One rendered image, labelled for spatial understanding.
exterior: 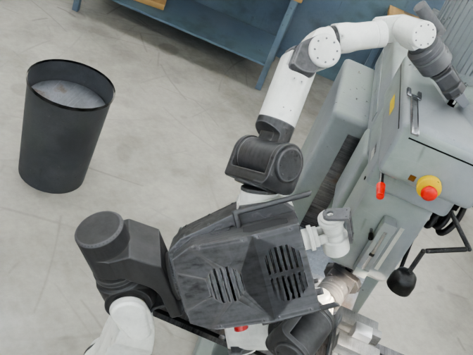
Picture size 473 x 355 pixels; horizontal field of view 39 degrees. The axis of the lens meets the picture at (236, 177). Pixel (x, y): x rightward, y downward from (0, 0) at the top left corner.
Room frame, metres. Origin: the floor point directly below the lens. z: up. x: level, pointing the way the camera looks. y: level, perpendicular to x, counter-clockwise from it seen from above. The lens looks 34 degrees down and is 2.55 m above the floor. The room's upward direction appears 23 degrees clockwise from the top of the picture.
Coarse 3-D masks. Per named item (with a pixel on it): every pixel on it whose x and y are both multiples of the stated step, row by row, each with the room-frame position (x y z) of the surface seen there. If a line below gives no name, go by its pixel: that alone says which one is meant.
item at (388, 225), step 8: (384, 216) 1.58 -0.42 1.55; (384, 224) 1.55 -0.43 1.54; (392, 224) 1.56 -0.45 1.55; (376, 232) 1.56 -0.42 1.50; (384, 232) 1.55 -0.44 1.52; (392, 232) 1.55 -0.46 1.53; (376, 240) 1.55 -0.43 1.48; (384, 240) 1.55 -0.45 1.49; (368, 248) 1.55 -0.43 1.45; (376, 248) 1.55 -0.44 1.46; (360, 256) 1.57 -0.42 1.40; (368, 256) 1.55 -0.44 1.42; (376, 256) 1.55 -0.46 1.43; (360, 264) 1.55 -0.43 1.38; (368, 264) 1.55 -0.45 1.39; (360, 272) 1.55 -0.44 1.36; (368, 272) 1.55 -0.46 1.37
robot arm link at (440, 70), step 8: (440, 56) 1.62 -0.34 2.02; (448, 56) 1.64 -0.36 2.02; (432, 64) 1.61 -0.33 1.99; (440, 64) 1.61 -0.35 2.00; (448, 64) 1.63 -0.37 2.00; (424, 72) 1.62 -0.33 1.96; (432, 72) 1.61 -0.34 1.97; (440, 72) 1.62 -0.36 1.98; (448, 72) 1.63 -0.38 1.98; (456, 72) 1.68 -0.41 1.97; (440, 80) 1.62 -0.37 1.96; (448, 80) 1.62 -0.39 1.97; (456, 80) 1.63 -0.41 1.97; (440, 88) 1.63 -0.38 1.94; (448, 88) 1.63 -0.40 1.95; (456, 88) 1.61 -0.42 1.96; (464, 88) 1.63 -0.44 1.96; (448, 96) 1.62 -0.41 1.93; (456, 96) 1.61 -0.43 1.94
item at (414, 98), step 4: (408, 88) 1.64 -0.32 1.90; (408, 92) 1.62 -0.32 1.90; (420, 92) 1.65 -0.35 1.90; (412, 96) 1.60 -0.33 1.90; (416, 96) 1.61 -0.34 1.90; (420, 96) 1.62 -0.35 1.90; (412, 100) 1.58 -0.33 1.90; (416, 100) 1.59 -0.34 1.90; (420, 100) 1.61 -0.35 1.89; (412, 104) 1.56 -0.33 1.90; (416, 104) 1.56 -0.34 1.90; (412, 108) 1.53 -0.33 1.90; (416, 108) 1.54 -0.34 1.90; (412, 112) 1.51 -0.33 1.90; (416, 112) 1.52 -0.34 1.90; (412, 116) 1.49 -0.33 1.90; (416, 116) 1.50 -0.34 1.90; (412, 120) 1.47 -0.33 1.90; (416, 120) 1.48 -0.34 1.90; (412, 124) 1.45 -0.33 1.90; (416, 124) 1.46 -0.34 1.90; (412, 128) 1.43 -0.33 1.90; (416, 128) 1.44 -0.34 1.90; (412, 132) 1.41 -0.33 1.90; (416, 132) 1.41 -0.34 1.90
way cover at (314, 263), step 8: (320, 248) 2.03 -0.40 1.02; (312, 256) 2.01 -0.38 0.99; (320, 256) 2.01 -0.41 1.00; (328, 256) 2.02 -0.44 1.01; (312, 264) 1.99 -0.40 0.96; (320, 264) 2.00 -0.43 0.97; (312, 272) 1.98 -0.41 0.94; (320, 272) 1.99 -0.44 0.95; (320, 280) 1.97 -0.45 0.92; (360, 280) 2.00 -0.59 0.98; (352, 296) 1.97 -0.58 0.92; (344, 304) 1.94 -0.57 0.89; (352, 304) 1.94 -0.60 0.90
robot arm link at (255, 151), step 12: (264, 120) 1.34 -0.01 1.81; (276, 120) 1.33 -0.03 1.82; (264, 132) 1.35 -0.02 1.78; (276, 132) 1.33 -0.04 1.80; (288, 132) 1.34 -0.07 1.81; (252, 144) 1.31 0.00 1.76; (264, 144) 1.29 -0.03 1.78; (276, 144) 1.29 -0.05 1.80; (240, 156) 1.30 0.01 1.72; (252, 156) 1.28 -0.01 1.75; (264, 156) 1.26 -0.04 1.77; (252, 168) 1.27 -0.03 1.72; (264, 168) 1.25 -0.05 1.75
